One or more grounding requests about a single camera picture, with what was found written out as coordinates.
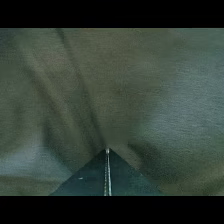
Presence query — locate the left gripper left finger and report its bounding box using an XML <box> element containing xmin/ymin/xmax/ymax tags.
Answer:
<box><xmin>49</xmin><ymin>149</ymin><xmax>108</xmax><ymax>197</ymax></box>

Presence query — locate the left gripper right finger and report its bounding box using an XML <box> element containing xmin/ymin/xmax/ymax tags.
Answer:
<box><xmin>107</xmin><ymin>149</ymin><xmax>165</xmax><ymax>197</ymax></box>

